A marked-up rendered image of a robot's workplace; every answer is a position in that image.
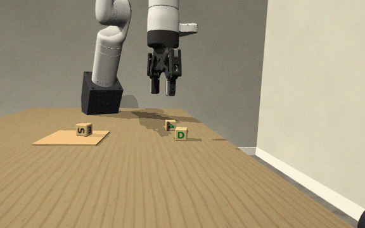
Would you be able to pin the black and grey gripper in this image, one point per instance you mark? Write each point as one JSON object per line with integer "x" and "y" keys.
{"x": 165, "y": 58}

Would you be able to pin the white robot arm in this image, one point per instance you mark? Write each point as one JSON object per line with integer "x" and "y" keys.
{"x": 162, "y": 15}

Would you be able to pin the wooden letter block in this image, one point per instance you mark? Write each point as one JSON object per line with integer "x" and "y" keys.
{"x": 181, "y": 133}
{"x": 170, "y": 125}
{"x": 84, "y": 129}

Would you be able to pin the tan square mat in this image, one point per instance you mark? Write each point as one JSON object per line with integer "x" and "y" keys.
{"x": 69, "y": 138}

